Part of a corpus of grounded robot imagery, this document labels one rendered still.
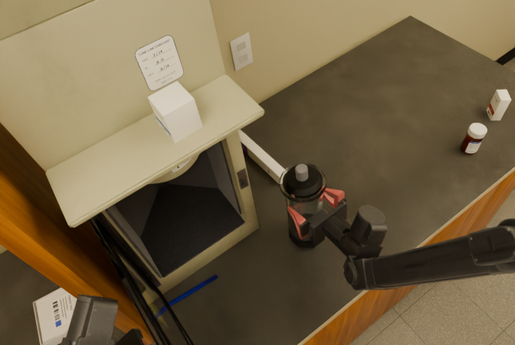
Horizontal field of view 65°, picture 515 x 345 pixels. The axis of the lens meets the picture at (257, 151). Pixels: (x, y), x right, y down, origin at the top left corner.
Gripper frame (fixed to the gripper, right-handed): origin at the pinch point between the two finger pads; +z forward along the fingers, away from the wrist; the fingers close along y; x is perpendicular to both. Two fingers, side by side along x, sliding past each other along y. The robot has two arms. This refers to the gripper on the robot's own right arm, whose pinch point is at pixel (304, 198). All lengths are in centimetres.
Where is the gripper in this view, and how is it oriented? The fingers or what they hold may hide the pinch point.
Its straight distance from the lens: 99.3
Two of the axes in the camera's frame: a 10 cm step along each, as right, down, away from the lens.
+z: -5.8, -5.4, 6.1
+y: -8.0, 5.1, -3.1
